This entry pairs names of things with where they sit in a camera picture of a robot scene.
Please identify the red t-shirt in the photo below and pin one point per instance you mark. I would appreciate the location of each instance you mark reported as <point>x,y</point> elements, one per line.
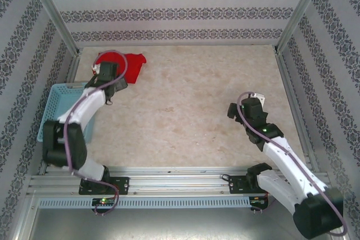
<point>133,65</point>

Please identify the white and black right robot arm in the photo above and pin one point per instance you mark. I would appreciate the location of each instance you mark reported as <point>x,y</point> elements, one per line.
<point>292,167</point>

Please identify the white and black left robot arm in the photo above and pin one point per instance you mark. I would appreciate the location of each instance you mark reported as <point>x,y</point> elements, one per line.
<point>81,105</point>

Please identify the light blue perforated plastic basket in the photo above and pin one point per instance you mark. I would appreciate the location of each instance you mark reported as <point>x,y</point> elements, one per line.
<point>59,102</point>

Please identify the small green circuit board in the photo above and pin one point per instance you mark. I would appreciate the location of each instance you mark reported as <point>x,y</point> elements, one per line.
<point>104,201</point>
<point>258,200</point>

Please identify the grey metal panel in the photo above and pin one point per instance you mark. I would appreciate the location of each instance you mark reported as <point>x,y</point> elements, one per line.
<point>180,226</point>

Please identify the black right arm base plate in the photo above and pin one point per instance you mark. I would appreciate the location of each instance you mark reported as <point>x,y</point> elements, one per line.
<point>237,185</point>

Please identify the aluminium frame post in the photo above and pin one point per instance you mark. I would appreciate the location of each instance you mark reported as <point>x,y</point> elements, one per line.
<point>301,12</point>
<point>53,12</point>

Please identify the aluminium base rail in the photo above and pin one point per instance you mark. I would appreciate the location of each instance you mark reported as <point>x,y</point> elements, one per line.
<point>180,181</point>

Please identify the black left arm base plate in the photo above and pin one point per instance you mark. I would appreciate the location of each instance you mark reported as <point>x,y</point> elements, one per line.
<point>122,185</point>

